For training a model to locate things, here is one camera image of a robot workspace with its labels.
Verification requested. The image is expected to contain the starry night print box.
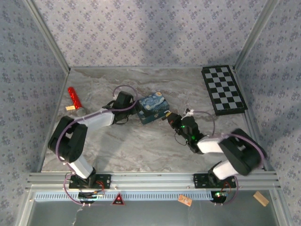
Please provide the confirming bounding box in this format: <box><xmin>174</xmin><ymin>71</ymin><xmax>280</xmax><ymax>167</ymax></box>
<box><xmin>137</xmin><ymin>91</ymin><xmax>170</xmax><ymax>125</ymax></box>

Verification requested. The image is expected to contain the red glitter toy microphone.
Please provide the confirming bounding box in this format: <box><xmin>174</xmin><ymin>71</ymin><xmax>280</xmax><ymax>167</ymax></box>
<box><xmin>67</xmin><ymin>87</ymin><xmax>87</xmax><ymax>116</ymax></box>

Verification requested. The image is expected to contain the black grey chessboard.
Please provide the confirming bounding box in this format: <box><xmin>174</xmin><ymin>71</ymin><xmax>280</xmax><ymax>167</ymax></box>
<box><xmin>201</xmin><ymin>65</ymin><xmax>249</xmax><ymax>116</ymax></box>

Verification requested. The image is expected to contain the orange paper tag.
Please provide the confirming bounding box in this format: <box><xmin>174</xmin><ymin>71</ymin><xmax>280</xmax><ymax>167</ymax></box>
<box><xmin>178</xmin><ymin>194</ymin><xmax>193</xmax><ymax>207</ymax></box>

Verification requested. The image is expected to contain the small electronics board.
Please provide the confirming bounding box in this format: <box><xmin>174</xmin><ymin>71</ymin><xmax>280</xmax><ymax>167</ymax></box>
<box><xmin>211</xmin><ymin>190</ymin><xmax>228</xmax><ymax>203</ymax></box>
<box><xmin>78</xmin><ymin>191</ymin><xmax>106</xmax><ymax>203</ymax></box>

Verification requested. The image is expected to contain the red triangle warning sign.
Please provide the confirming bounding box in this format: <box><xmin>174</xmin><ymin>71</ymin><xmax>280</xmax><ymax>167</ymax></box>
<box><xmin>111</xmin><ymin>193</ymin><xmax>127</xmax><ymax>206</ymax></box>

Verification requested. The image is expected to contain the wooden block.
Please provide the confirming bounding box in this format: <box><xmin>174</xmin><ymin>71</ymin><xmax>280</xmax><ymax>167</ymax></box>
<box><xmin>253</xmin><ymin>191</ymin><xmax>270</xmax><ymax>207</ymax></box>

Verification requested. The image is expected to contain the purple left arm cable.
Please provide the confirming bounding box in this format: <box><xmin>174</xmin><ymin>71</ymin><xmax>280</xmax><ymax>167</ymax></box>
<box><xmin>56</xmin><ymin>85</ymin><xmax>139</xmax><ymax>208</ymax></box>

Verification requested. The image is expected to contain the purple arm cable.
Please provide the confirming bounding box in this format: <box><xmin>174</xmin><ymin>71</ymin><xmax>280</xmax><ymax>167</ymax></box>
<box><xmin>56</xmin><ymin>85</ymin><xmax>139</xmax><ymax>208</ymax></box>
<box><xmin>191</xmin><ymin>110</ymin><xmax>268</xmax><ymax>207</ymax></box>

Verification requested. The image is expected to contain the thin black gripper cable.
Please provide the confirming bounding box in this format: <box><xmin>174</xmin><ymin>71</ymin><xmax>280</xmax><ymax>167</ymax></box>
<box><xmin>174</xmin><ymin>131</ymin><xmax>189</xmax><ymax>146</ymax></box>
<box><xmin>114</xmin><ymin>114</ymin><xmax>130</xmax><ymax>126</ymax></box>

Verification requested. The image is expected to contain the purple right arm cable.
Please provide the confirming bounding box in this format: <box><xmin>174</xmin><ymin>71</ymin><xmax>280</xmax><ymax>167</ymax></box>
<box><xmin>191</xmin><ymin>110</ymin><xmax>268</xmax><ymax>207</ymax></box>

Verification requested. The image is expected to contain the aluminium front rail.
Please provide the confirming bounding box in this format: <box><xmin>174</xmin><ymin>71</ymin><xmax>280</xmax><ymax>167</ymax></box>
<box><xmin>27</xmin><ymin>171</ymin><xmax>279</xmax><ymax>190</ymax></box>

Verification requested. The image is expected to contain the slotted grey cable duct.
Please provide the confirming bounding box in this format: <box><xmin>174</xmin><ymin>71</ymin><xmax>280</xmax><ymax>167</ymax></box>
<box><xmin>34</xmin><ymin>191</ymin><xmax>214</xmax><ymax>201</ymax></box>

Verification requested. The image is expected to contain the aluminium corner post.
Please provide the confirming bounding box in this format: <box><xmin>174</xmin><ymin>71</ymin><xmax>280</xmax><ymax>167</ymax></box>
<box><xmin>235</xmin><ymin>0</ymin><xmax>280</xmax><ymax>69</ymax></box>
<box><xmin>23</xmin><ymin>0</ymin><xmax>71</xmax><ymax>73</ymax></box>

